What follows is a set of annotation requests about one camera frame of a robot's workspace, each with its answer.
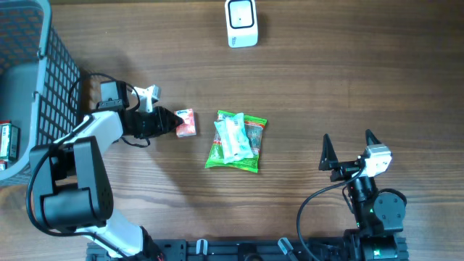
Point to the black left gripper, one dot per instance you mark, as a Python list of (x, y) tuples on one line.
[(162, 122)]

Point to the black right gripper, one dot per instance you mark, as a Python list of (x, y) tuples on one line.
[(330, 159)]

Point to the orange tissue pack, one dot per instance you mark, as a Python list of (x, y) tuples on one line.
[(188, 127)]

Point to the green snack bag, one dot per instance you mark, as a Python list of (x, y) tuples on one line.
[(254, 127)]

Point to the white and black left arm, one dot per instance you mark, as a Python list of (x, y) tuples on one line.
[(69, 193)]

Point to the white barcode scanner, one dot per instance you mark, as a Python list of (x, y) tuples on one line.
[(241, 23)]

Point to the dark grey plastic basket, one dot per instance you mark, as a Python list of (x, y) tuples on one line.
[(37, 73)]

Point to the green white box in basket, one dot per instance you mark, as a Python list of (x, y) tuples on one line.
[(15, 137)]

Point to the red white box in basket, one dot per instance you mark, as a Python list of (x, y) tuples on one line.
[(3, 123)]

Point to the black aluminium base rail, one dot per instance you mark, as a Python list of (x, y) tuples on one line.
[(324, 249)]

